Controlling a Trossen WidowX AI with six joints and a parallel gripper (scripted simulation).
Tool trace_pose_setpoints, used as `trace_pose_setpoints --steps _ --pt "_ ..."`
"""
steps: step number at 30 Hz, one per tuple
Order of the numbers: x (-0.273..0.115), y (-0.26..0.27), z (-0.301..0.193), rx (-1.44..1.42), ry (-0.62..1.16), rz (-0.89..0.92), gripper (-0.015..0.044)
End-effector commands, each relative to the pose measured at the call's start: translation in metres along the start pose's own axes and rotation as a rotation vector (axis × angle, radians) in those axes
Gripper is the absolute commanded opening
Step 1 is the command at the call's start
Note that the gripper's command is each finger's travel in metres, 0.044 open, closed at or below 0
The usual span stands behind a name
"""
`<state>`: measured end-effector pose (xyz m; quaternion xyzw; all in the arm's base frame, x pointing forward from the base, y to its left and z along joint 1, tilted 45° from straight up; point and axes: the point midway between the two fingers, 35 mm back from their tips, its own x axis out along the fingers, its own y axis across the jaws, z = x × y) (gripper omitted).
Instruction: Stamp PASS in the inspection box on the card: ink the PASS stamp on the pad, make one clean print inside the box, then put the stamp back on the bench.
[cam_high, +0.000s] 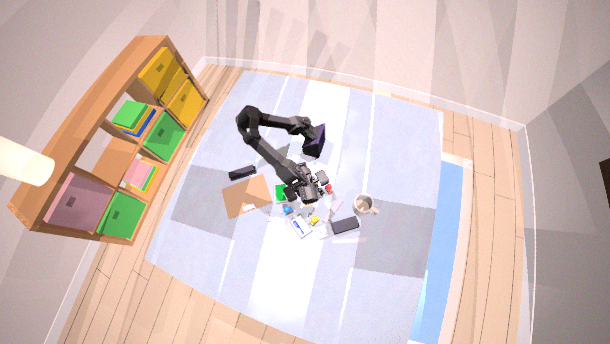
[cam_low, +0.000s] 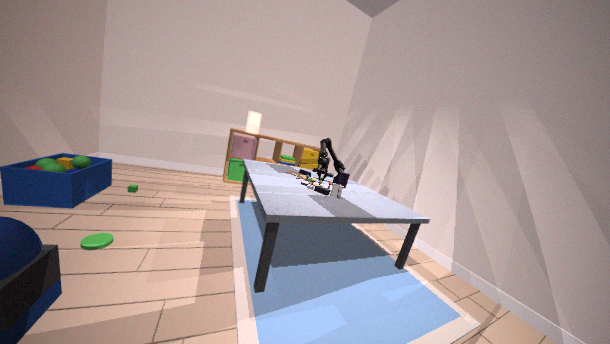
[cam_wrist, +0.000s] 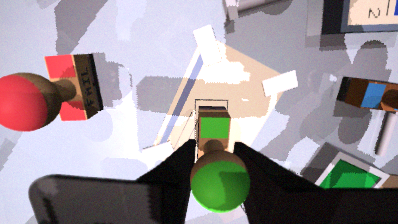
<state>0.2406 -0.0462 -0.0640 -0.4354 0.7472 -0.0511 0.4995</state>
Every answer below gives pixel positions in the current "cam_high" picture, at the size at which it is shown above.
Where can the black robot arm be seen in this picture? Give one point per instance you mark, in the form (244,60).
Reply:
(286,169)

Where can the grey mug with tan handle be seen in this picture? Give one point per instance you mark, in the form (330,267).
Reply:
(363,204)

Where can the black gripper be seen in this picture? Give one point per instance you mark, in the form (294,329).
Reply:
(321,177)

